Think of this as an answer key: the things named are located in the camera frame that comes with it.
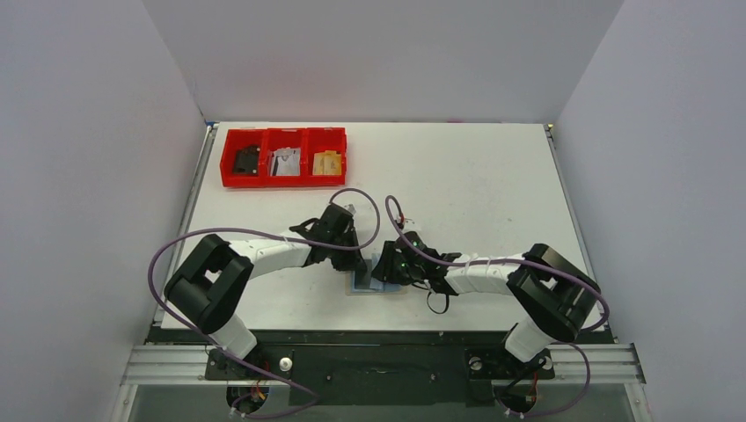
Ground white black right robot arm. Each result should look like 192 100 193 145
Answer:
372 231 601 363

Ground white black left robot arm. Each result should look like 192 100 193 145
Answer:
165 203 367 359

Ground yellow cards in bin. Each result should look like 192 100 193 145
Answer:
311 150 342 176

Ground white cards in bin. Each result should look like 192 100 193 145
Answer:
269 148 301 177

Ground black cards in bin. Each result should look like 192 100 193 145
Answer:
232 145 260 176

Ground red three-compartment bin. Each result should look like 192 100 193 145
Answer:
220 127 347 188

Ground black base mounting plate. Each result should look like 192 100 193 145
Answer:
204 331 555 407

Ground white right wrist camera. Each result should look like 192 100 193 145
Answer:
396 218 421 233

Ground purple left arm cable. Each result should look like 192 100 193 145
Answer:
146 187 382 351

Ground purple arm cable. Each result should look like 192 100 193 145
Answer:
146 187 382 351
384 194 611 333

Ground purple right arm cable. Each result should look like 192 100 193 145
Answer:
384 194 611 333

